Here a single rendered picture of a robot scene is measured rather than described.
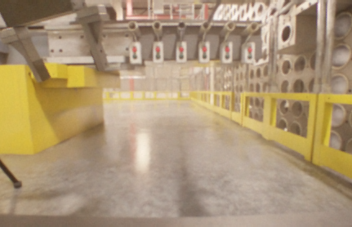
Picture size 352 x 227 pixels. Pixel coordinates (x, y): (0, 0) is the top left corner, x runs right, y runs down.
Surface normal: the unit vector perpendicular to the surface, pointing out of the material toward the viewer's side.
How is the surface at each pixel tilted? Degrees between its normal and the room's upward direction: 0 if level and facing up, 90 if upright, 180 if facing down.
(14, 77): 90
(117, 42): 90
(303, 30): 90
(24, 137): 90
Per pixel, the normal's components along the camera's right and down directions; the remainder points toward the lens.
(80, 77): 0.02, 0.12
